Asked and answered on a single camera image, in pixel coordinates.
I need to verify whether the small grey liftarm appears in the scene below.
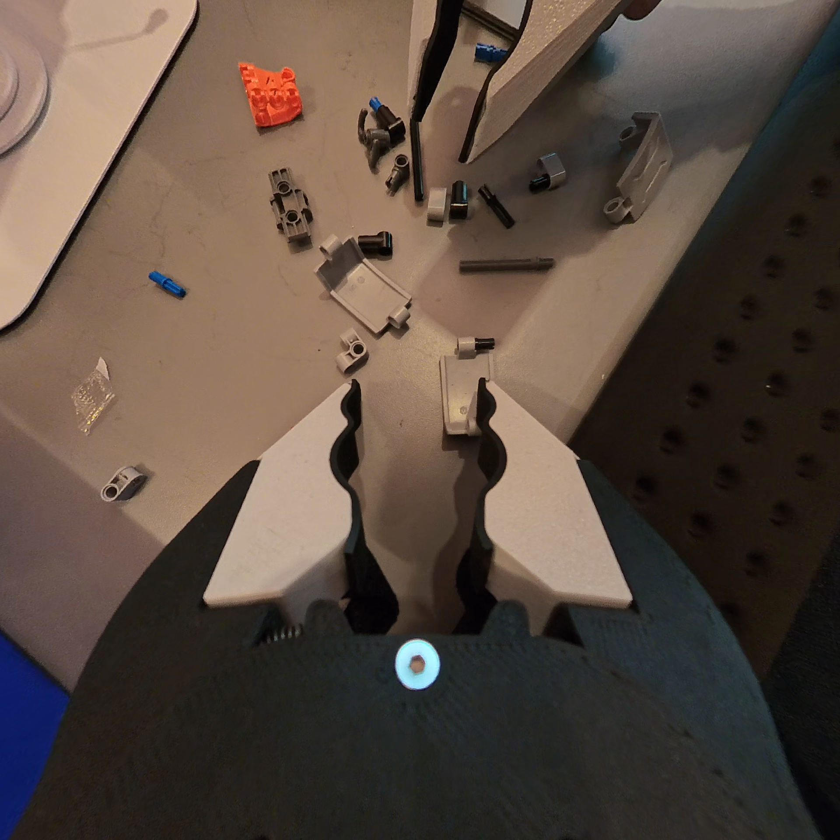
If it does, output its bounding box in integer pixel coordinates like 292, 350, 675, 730
100, 466, 148, 503

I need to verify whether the orange wedge brick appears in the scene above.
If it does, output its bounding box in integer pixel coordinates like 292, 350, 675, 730
238, 62, 304, 129

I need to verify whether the clear plastic scrap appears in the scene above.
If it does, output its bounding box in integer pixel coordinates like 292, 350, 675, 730
71, 357, 116, 435

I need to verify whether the grey double connector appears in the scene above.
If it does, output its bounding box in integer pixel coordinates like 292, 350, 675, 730
336, 328, 370, 375

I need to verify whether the grey H-shaped connector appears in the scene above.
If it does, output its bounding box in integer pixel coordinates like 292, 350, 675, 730
268, 167, 312, 245

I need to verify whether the dark grey axle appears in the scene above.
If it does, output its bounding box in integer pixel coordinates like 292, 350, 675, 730
459, 257, 556, 274

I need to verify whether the blue plastic bin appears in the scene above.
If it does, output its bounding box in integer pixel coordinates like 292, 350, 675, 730
0, 626, 70, 840

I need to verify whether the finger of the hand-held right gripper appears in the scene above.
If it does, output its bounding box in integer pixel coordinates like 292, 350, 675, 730
457, 0, 624, 165
407, 0, 465, 123

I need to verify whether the small black pin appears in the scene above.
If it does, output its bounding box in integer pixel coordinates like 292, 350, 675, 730
478, 184, 516, 229

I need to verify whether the white book stand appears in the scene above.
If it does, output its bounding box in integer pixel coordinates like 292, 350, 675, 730
0, 0, 198, 332

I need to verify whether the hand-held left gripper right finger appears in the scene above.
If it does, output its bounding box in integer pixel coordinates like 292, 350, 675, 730
451, 377, 634, 635

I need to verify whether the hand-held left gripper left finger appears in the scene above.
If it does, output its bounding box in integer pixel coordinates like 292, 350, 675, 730
202, 379, 401, 635

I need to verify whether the grey grooved curved panel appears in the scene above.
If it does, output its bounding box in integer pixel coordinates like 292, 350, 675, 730
604, 112, 675, 225

